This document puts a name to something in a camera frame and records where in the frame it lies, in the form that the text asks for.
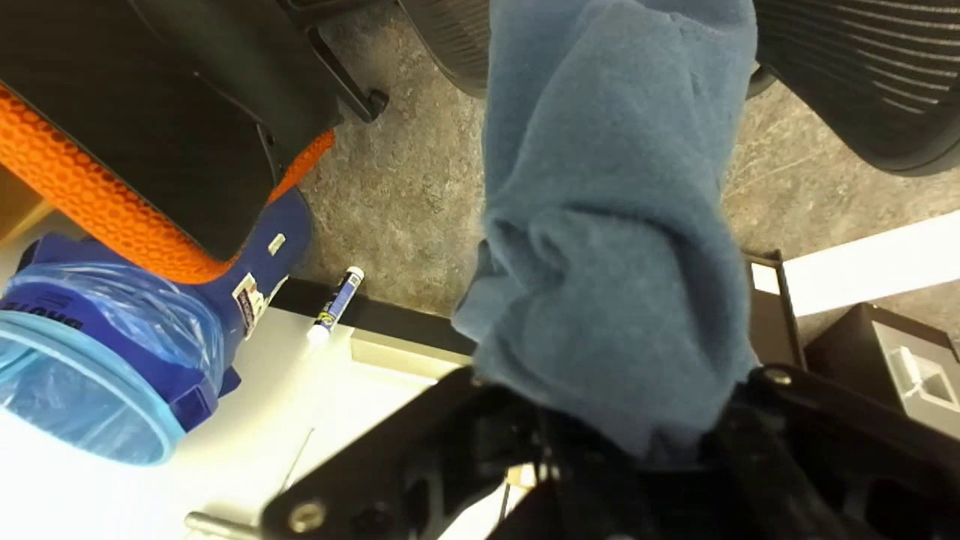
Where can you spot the orange black office chair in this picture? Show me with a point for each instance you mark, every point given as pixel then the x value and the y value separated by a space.
pixel 169 127

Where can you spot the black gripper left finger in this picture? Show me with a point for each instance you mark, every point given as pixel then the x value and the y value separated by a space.
pixel 414 472

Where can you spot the blue hoodie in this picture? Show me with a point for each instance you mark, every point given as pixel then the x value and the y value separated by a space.
pixel 608 283

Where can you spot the blue recycling bin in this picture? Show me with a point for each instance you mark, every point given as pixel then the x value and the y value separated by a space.
pixel 125 365

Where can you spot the white top dark cabinet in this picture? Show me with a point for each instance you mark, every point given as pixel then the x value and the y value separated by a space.
pixel 822 313

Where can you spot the small spray bottle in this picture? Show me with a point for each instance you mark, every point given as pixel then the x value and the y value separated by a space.
pixel 338 303

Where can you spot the black mesh chair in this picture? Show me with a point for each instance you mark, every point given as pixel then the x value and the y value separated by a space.
pixel 858 71

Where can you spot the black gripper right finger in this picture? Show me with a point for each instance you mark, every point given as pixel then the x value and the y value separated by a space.
pixel 807 461

